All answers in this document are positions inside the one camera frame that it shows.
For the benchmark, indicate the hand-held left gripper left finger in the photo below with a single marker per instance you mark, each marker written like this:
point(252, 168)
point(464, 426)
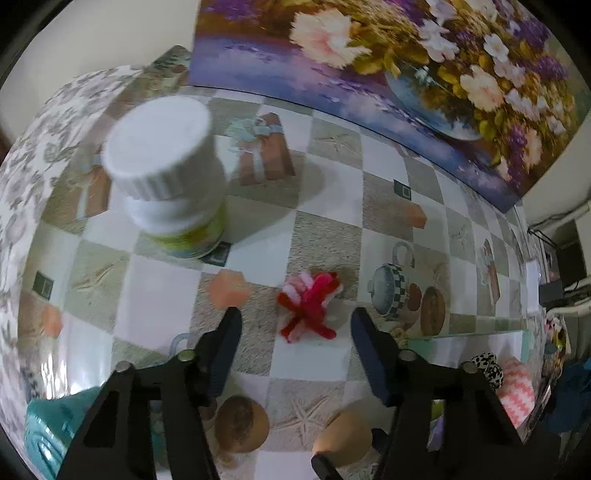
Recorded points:
point(226, 355)

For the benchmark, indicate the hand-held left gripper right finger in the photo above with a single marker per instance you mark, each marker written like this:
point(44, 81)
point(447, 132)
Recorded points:
point(371, 364)

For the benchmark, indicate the red pink pipe cleaner bundle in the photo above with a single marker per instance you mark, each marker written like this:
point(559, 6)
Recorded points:
point(314, 302)

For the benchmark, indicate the leopard print scrunchie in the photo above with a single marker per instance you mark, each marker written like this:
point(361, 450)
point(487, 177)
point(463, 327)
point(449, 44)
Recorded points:
point(487, 364)

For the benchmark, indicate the white box with teal rim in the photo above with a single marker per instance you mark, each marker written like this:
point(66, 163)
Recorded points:
point(498, 346)

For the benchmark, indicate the pink white striped fluffy cloth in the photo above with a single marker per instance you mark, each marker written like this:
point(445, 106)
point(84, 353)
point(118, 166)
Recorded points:
point(519, 392)

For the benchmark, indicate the checked printed tablecloth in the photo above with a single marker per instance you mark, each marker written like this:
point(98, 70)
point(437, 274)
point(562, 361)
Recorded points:
point(323, 194)

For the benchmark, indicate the black box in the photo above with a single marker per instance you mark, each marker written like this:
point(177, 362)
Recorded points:
point(551, 293)

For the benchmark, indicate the teal packet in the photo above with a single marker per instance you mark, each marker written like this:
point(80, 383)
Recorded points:
point(46, 429)

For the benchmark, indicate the dark blue cloth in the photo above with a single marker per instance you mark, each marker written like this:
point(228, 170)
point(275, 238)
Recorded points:
point(572, 397)

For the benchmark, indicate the white pill bottle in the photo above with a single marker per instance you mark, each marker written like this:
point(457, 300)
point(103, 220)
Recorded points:
point(157, 152)

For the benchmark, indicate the black monitor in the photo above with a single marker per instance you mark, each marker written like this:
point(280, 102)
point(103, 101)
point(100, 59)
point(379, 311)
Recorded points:
point(571, 258)

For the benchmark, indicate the floral painting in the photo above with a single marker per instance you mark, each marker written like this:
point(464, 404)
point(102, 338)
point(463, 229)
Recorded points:
point(369, 69)

